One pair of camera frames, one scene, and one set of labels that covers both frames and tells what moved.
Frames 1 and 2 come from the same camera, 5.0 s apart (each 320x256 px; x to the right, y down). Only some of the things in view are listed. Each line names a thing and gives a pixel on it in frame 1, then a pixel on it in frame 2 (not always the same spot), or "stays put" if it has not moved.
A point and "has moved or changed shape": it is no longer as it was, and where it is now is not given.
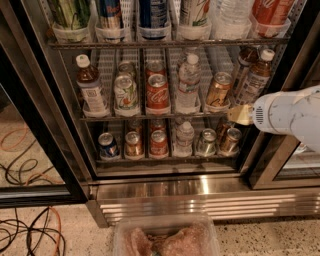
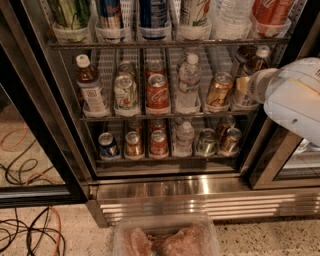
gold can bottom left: x=133 y=145 stays put
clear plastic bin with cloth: x=165 y=235 stays put
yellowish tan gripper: x=261 y=114 to x=256 y=87
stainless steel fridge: x=145 y=87 stays put
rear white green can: x=125 y=68 stays put
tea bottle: x=256 y=79 has moved or changed shape
